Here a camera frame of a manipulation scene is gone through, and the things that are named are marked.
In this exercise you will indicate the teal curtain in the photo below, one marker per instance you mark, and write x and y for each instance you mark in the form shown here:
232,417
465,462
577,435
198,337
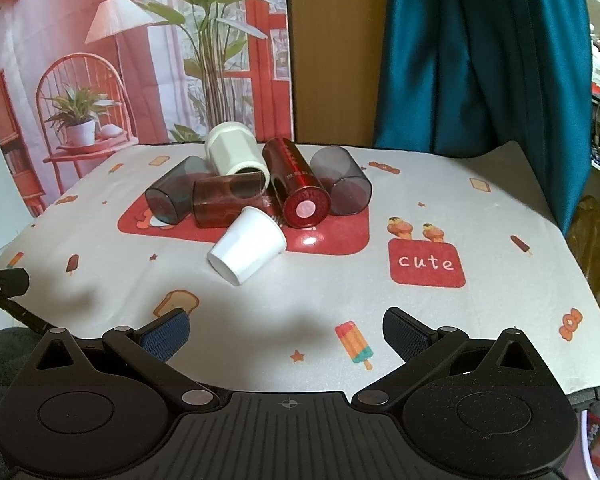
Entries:
459,78

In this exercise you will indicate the red metallic tumbler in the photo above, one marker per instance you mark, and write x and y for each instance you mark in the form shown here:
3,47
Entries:
302,198

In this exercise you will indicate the printed room backdrop poster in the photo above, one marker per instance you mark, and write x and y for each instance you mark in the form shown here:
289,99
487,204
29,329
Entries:
81,80

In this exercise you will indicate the wooden panel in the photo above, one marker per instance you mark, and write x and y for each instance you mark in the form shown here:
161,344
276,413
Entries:
335,65

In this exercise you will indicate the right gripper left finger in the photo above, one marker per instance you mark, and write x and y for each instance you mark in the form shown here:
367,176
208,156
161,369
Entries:
148,350

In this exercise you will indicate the purple-grey translucent cup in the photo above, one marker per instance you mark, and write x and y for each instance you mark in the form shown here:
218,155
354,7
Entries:
349,189

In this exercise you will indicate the cream faceted cup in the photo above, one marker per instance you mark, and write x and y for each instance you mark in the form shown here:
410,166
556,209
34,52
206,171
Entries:
231,148

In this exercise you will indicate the white plastic cup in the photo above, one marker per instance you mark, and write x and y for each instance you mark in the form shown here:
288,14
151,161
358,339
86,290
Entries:
250,242

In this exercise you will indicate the grey-blue translucent cup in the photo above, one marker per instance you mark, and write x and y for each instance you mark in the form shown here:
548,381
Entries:
170,198

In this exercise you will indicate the patterned white tablecloth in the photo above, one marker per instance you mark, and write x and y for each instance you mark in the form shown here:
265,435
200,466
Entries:
463,242

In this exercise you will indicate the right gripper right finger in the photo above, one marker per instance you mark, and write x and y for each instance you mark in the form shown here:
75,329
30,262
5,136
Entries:
427,354

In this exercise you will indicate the brown translucent cup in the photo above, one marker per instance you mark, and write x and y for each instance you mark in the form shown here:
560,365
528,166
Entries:
218,201

